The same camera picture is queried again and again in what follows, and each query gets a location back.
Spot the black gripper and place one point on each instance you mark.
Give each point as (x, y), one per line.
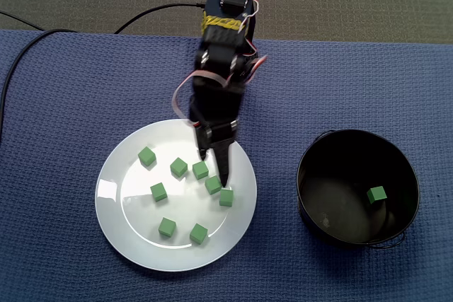
(220, 133)

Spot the green cube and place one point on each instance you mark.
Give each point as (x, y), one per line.
(213, 185)
(178, 167)
(158, 192)
(226, 198)
(200, 170)
(376, 194)
(198, 234)
(167, 227)
(146, 156)

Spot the black robot arm with stickers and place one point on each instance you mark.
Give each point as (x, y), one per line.
(223, 54)

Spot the white round plate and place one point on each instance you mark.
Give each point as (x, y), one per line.
(141, 245)

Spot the black round bowl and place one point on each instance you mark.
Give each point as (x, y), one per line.
(336, 174)

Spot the blue woven mat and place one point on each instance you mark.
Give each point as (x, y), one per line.
(53, 174)

